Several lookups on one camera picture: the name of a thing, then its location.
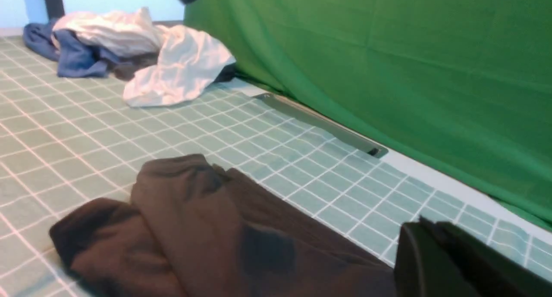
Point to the green backdrop cloth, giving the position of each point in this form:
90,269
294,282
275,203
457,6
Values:
462,86

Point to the blue crumpled garment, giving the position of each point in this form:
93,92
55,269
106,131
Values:
74,58

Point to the black vertical post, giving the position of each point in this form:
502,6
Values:
55,8

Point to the white crumpled garment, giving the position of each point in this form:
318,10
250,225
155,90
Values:
188,60

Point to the dark gray long-sleeve top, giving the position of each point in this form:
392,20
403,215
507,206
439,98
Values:
192,229

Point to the green checkered table mat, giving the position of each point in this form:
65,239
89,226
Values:
66,141

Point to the gray metal cable tray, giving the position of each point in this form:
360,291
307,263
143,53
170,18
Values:
306,115

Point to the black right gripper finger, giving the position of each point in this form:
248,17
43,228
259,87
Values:
438,259

